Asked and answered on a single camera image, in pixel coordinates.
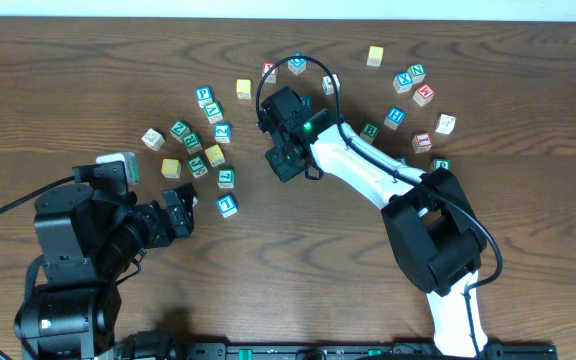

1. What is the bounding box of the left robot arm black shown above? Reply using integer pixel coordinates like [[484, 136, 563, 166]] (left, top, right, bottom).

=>
[[14, 161, 197, 359]]

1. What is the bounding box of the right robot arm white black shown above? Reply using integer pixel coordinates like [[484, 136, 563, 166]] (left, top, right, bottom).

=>
[[258, 110, 492, 358]]

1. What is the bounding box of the yellow G block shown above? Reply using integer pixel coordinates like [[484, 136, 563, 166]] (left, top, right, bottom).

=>
[[161, 158, 182, 179]]

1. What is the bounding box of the green J block left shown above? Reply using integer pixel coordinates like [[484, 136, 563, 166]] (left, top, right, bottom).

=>
[[187, 155, 208, 178]]

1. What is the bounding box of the green j block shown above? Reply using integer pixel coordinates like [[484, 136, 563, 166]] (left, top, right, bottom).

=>
[[187, 155, 208, 178], [430, 158, 451, 172]]

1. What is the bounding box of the blue T block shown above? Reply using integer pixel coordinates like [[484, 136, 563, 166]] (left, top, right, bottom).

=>
[[216, 194, 238, 218]]

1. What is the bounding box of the green 7 block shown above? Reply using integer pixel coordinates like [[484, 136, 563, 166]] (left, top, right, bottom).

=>
[[217, 169, 235, 189]]

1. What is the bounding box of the blue D block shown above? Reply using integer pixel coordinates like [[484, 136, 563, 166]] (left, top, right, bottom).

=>
[[300, 96, 312, 108]]

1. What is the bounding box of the yellow block near R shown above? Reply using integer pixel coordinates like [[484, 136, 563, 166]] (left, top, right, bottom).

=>
[[205, 144, 225, 167]]

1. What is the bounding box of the green R block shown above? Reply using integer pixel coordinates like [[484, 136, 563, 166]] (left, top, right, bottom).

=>
[[182, 132, 202, 155]]

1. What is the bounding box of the white block red U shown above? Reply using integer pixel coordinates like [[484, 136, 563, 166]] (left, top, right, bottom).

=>
[[141, 128, 165, 151]]

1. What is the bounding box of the blue 2 block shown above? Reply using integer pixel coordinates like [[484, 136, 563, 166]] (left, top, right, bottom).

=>
[[214, 123, 232, 144]]

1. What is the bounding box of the green Z block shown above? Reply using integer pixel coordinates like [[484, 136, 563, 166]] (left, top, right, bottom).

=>
[[169, 120, 191, 142]]

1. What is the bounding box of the white picture block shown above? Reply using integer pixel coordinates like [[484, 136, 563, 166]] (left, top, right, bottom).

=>
[[322, 74, 341, 95]]

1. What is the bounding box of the red Y block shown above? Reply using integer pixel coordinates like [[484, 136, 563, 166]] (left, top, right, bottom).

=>
[[262, 62, 278, 83]]

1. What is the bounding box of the green B block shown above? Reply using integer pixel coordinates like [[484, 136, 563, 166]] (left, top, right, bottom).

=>
[[360, 122, 380, 144]]

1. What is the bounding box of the yellow block top left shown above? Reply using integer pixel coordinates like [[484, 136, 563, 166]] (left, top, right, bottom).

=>
[[236, 79, 252, 99]]

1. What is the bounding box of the green V block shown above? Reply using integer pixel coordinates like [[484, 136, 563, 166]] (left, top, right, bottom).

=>
[[204, 102, 224, 124]]

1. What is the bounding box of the blue Q block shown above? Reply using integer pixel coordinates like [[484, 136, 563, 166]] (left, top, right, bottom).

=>
[[288, 52, 307, 76]]

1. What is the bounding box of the blue P block left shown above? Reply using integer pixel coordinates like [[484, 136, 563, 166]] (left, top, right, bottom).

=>
[[195, 86, 214, 108]]

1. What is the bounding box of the blue H block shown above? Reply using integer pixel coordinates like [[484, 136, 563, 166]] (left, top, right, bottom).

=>
[[384, 107, 406, 130]]

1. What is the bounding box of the red I block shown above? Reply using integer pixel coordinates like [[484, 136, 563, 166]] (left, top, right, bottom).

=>
[[412, 133, 433, 153]]

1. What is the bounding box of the yellow block top right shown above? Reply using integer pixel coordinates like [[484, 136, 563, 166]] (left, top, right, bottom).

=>
[[367, 46, 384, 67]]

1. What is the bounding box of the blue X block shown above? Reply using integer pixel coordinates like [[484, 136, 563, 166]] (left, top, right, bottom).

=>
[[393, 72, 414, 93]]

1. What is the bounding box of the red M block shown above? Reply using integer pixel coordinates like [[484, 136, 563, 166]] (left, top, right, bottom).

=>
[[413, 84, 435, 107]]

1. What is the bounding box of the green J block right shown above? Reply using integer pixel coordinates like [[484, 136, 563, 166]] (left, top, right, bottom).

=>
[[430, 158, 451, 172]]

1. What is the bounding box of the green N block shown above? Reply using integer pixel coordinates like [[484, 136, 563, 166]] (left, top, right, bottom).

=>
[[407, 64, 427, 84]]

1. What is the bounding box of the white block right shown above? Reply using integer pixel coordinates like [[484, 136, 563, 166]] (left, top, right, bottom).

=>
[[435, 114, 456, 135]]

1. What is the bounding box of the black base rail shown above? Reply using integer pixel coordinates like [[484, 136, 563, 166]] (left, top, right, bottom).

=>
[[112, 329, 558, 360]]

